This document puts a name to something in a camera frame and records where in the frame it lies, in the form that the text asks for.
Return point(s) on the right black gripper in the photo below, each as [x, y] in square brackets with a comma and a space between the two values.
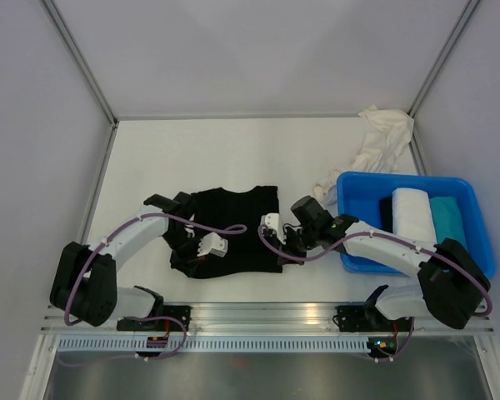
[287, 248]

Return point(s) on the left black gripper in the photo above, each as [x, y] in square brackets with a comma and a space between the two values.
[189, 261]

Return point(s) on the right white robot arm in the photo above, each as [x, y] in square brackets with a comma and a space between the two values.
[447, 283]

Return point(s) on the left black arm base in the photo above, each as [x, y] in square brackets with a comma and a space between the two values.
[174, 318]

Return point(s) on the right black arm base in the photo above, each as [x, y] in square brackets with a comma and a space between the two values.
[360, 319]

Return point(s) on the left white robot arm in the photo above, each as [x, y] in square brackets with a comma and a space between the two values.
[85, 285]

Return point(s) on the blue plastic bin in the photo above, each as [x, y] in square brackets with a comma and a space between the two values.
[358, 195]

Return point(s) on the rolled black t-shirt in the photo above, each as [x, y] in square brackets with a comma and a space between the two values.
[386, 213]

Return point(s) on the rolled white t-shirt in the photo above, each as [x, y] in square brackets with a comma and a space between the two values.
[411, 215]

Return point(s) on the crumpled cream t-shirt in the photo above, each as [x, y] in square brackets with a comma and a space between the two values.
[382, 145]

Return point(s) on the rolled teal t-shirt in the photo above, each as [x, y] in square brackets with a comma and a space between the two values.
[447, 220]

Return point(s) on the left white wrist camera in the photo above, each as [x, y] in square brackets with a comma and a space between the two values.
[212, 244]

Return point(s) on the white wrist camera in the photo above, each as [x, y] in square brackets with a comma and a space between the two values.
[273, 222]
[212, 244]

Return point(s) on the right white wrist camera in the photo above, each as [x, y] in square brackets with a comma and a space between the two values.
[273, 222]

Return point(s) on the aluminium mounting rail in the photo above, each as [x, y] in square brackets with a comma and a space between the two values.
[265, 319]

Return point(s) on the slotted white cable duct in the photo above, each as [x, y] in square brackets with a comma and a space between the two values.
[213, 344]

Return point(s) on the left aluminium frame post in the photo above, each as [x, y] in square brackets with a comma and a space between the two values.
[66, 35]

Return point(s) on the aluminium frame post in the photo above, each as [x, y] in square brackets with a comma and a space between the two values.
[66, 35]
[446, 51]

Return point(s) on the right aluminium frame post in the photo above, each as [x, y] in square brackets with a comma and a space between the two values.
[446, 51]

